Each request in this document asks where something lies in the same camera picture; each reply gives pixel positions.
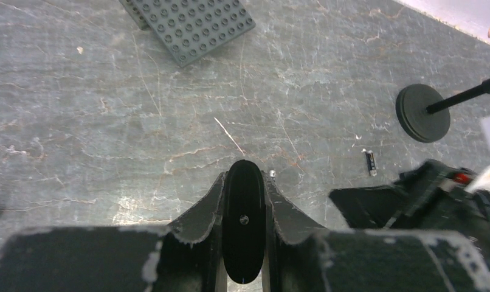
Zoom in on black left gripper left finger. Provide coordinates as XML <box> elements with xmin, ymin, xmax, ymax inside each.
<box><xmin>168</xmin><ymin>172</ymin><xmax>227</xmax><ymax>245</ymax></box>

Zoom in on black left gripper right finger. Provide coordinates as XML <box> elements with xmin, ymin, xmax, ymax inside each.
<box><xmin>263</xmin><ymin>172</ymin><xmax>326</xmax><ymax>245</ymax></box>

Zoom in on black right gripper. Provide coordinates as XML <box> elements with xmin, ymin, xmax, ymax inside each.
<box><xmin>329</xmin><ymin>160</ymin><xmax>490</xmax><ymax>258</ymax></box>

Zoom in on black remote with buttons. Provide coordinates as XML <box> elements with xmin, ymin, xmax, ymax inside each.
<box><xmin>222</xmin><ymin>159</ymin><xmax>266</xmax><ymax>284</ymax></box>

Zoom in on black microphone stand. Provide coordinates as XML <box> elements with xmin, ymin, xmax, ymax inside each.
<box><xmin>395</xmin><ymin>78</ymin><xmax>490</xmax><ymax>144</ymax></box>

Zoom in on grey studded baseplate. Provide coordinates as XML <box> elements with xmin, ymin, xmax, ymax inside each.
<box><xmin>120</xmin><ymin>0</ymin><xmax>255</xmax><ymax>68</ymax></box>

